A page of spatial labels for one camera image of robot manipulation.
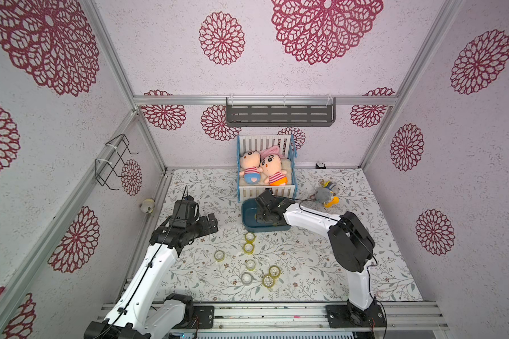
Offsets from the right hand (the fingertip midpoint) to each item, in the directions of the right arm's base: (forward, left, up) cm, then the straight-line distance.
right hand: (266, 215), depth 96 cm
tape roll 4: (-28, -1, -4) cm, 28 cm away
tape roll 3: (-24, -3, -4) cm, 24 cm away
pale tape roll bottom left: (-27, +8, -4) cm, 28 cm away
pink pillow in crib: (+36, -3, +8) cm, 37 cm away
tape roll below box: (-16, +8, -4) cm, 19 cm away
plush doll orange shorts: (+22, -2, +9) cm, 24 cm away
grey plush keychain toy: (+11, -27, +1) cm, 29 cm away
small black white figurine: (+39, -32, -7) cm, 51 cm away
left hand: (-12, +23, +12) cm, 28 cm away
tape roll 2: (-21, +7, -5) cm, 23 cm away
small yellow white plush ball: (+5, +58, -1) cm, 58 cm away
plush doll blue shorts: (+26, +8, +9) cm, 28 cm away
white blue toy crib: (+36, +4, +12) cm, 38 cm away
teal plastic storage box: (+2, +8, -2) cm, 9 cm away
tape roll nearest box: (-9, +8, -4) cm, 13 cm away
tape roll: (-18, +20, -4) cm, 27 cm away
